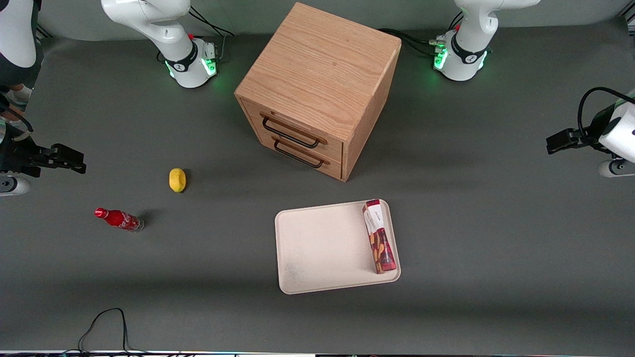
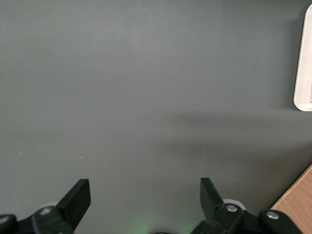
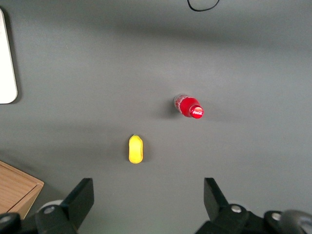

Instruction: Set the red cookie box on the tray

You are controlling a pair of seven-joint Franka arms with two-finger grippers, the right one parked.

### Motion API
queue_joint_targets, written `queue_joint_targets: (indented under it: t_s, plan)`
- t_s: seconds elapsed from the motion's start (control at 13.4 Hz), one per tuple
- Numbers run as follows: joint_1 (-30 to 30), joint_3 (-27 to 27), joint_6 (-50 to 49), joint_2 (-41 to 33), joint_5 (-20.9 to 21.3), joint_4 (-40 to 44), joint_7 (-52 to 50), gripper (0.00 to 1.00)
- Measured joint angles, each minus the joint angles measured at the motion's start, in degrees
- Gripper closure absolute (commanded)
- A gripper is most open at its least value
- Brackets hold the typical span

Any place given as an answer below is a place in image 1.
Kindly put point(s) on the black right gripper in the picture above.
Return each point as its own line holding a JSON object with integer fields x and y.
{"x": 19, "y": 154}

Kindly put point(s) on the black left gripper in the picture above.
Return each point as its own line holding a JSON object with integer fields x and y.
{"x": 588, "y": 134}

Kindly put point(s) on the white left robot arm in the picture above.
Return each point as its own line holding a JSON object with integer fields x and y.
{"x": 469, "y": 54}

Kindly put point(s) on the beige plastic tray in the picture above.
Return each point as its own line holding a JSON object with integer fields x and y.
{"x": 322, "y": 248}

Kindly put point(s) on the white shoe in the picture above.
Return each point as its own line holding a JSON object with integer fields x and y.
{"x": 22, "y": 95}

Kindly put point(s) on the red cola bottle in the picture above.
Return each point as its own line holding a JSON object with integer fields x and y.
{"x": 119, "y": 218}

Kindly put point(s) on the yellow lemon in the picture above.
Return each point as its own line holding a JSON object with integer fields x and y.
{"x": 177, "y": 180}

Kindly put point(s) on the wooden drawer front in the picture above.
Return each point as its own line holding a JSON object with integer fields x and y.
{"x": 337, "y": 149}
{"x": 336, "y": 169}

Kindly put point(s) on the wooden two-drawer cabinet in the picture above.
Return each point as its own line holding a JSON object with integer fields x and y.
{"x": 322, "y": 69}

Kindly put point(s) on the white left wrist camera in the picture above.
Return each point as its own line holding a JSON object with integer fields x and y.
{"x": 615, "y": 168}

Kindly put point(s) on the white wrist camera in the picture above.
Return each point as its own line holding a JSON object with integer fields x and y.
{"x": 12, "y": 186}
{"x": 615, "y": 168}

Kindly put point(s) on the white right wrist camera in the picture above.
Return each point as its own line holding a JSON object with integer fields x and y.
{"x": 12, "y": 186}

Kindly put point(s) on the aluminium frame profile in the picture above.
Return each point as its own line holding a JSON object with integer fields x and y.
{"x": 629, "y": 19}
{"x": 43, "y": 32}

